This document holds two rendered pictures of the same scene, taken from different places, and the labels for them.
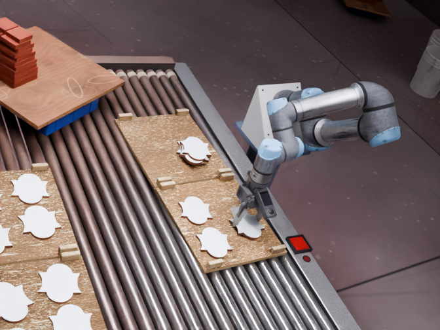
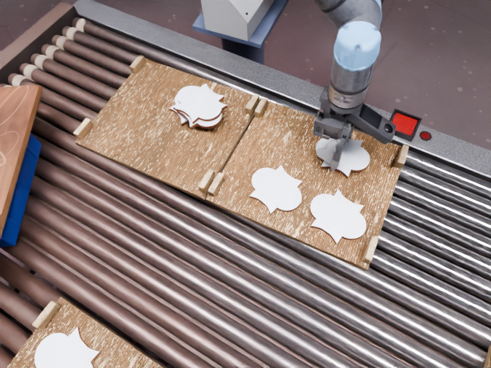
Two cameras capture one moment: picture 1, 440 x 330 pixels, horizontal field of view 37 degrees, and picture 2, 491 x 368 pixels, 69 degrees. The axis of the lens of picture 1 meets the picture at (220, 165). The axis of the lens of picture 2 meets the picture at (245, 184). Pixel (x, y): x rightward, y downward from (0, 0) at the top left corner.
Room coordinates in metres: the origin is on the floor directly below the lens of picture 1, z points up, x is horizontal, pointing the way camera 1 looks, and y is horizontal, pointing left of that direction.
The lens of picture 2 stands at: (1.43, 0.22, 1.73)
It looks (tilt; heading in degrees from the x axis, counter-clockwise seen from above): 62 degrees down; 342
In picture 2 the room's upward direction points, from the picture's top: 5 degrees counter-clockwise
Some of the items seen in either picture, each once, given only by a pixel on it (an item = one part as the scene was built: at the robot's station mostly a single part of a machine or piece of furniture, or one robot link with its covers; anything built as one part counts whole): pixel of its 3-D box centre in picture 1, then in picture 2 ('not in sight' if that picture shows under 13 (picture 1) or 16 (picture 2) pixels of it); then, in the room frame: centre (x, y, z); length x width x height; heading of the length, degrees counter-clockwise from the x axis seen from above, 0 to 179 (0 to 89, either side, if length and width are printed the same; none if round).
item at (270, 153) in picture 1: (268, 156); (354, 57); (1.83, -0.15, 1.25); 0.09 x 0.08 x 0.11; 143
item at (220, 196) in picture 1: (219, 220); (308, 174); (1.79, -0.07, 0.93); 0.41 x 0.35 x 0.02; 41
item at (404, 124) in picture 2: (298, 244); (402, 125); (1.82, -0.38, 0.92); 0.06 x 0.06 x 0.01; 38
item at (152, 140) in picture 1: (172, 148); (170, 121); (2.10, 0.20, 0.93); 0.41 x 0.35 x 0.02; 41
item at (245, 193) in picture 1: (253, 190); (338, 114); (1.83, -0.14, 1.09); 0.09 x 0.08 x 0.12; 41
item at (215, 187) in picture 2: (167, 185); (216, 184); (1.85, 0.16, 0.95); 0.06 x 0.02 x 0.03; 131
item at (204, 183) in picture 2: (164, 181); (207, 180); (1.87, 0.18, 0.95); 0.06 x 0.02 x 0.03; 131
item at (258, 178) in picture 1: (260, 173); (346, 90); (1.82, -0.14, 1.17); 0.08 x 0.08 x 0.05
